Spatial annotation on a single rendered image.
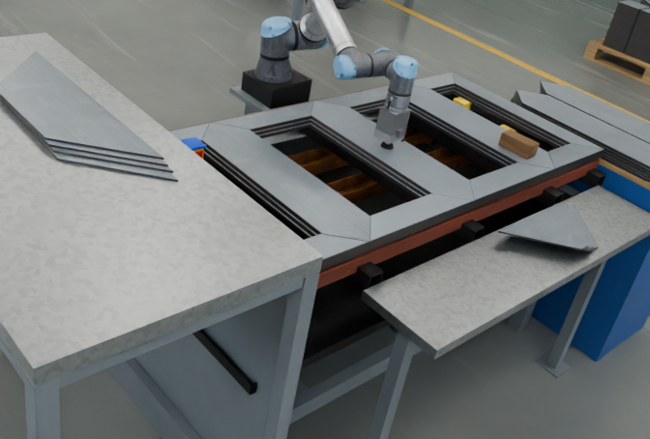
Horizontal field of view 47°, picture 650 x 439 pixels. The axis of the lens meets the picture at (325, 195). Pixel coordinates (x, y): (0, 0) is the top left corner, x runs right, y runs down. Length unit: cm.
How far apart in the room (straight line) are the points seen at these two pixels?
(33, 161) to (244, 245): 53
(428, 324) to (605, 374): 145
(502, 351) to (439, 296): 115
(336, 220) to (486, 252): 48
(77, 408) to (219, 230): 120
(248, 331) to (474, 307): 60
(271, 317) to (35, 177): 60
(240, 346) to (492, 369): 137
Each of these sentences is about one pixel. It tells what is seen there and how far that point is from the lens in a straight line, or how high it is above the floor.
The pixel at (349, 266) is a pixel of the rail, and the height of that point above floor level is 79.
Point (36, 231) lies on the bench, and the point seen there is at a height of 105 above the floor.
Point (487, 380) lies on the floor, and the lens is 298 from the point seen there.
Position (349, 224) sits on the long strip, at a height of 85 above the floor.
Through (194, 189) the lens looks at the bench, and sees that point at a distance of 169.
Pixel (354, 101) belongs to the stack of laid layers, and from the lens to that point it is 276.
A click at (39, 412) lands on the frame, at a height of 95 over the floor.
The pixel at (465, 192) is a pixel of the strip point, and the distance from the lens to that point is 232.
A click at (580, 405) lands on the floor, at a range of 306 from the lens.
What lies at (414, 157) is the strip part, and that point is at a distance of 245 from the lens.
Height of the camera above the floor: 193
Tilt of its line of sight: 31 degrees down
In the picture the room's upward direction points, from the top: 11 degrees clockwise
